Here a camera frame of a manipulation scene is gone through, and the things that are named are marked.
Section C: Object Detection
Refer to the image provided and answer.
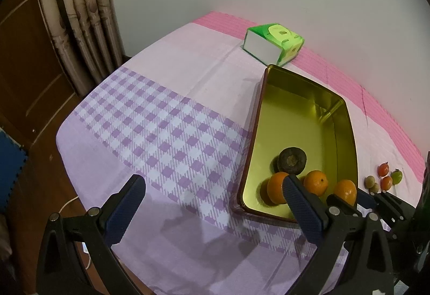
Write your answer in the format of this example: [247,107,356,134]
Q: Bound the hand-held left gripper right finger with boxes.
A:
[282,174,395,295]

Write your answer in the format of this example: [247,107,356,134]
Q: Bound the pink foam mat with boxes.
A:
[193,11,425,181]

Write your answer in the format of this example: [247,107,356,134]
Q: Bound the orange cherry tomato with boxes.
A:
[332,179,357,206]

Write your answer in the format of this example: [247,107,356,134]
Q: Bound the orange tangerine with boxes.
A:
[267,172,290,205]
[303,170,328,196]

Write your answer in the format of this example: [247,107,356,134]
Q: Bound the beige patterned curtain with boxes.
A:
[31,0,125,97]

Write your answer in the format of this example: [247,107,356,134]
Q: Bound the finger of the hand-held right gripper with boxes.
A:
[327,195,363,215]
[357,188,407,232]

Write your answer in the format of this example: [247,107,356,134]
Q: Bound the green tissue pack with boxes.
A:
[242,23,304,67]

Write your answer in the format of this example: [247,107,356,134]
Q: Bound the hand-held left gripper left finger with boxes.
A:
[36,175,146,295]

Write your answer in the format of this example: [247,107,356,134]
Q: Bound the white cable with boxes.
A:
[59,196,92,270]

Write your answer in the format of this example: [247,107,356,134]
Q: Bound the gold and maroon tin box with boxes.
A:
[237,64,358,223]

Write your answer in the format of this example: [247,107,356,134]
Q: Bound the brown wooden cabinet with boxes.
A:
[0,0,84,181]

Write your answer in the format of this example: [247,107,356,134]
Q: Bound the dark brown fruit with scar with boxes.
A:
[278,146,307,174]

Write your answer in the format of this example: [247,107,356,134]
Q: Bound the blue foam mat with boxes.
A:
[0,129,27,215]

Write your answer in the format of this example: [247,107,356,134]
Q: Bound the purple checked tablecloth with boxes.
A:
[55,21,425,295]

